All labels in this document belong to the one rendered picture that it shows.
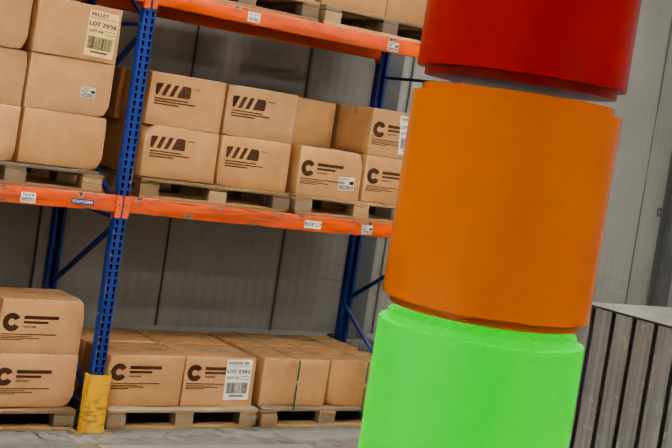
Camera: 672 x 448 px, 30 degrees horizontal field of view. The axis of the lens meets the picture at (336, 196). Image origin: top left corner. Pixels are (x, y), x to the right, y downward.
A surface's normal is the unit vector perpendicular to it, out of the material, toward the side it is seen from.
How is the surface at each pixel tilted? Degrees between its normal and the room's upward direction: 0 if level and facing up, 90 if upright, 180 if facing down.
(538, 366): 90
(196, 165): 91
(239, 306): 90
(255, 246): 90
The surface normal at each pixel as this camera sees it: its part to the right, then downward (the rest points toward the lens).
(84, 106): 0.57, 0.22
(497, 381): 0.11, 0.07
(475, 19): -0.61, -0.05
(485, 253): -0.14, 0.03
